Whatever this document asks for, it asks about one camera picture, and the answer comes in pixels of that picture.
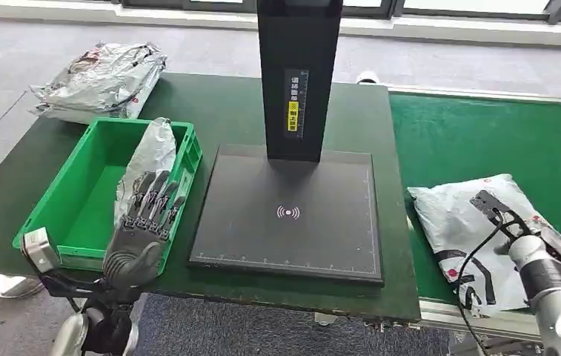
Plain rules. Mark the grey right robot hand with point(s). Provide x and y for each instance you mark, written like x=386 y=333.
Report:
x=557 y=245

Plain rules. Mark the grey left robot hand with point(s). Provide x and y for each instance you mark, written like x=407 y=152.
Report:
x=135 y=255

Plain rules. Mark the white parcel with black print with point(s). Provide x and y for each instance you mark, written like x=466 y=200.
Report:
x=452 y=216

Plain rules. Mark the grey parcel bag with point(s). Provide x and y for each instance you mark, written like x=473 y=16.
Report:
x=155 y=147

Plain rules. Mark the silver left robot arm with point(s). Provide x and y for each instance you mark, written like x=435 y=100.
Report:
x=71 y=339

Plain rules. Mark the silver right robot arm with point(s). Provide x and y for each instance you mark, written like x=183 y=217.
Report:
x=550 y=280

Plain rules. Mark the green plastic crate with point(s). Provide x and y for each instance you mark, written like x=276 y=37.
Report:
x=88 y=206

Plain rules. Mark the round metal table foot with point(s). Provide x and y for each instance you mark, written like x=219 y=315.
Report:
x=12 y=287

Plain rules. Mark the green conveyor belt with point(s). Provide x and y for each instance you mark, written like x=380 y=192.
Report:
x=481 y=137

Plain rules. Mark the flat white parcel bag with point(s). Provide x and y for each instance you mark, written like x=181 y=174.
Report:
x=74 y=115

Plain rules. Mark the crumpled silver parcel with print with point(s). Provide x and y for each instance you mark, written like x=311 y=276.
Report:
x=103 y=73

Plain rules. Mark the black scanner stand with base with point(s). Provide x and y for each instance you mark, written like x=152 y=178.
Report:
x=299 y=98

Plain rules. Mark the small white round object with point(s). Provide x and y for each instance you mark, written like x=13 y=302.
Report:
x=367 y=77

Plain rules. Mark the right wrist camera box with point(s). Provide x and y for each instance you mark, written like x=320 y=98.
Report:
x=489 y=204

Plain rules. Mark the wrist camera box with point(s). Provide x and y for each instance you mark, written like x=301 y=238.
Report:
x=489 y=204
x=39 y=250

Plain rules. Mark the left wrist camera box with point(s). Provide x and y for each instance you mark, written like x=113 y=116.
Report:
x=39 y=250

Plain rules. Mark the metal conveyor frame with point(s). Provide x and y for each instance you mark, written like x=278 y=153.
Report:
x=481 y=322

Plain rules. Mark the small metal table bracket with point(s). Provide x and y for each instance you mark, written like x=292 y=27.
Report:
x=325 y=319

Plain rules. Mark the dark window frame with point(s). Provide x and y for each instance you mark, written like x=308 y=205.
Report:
x=187 y=4

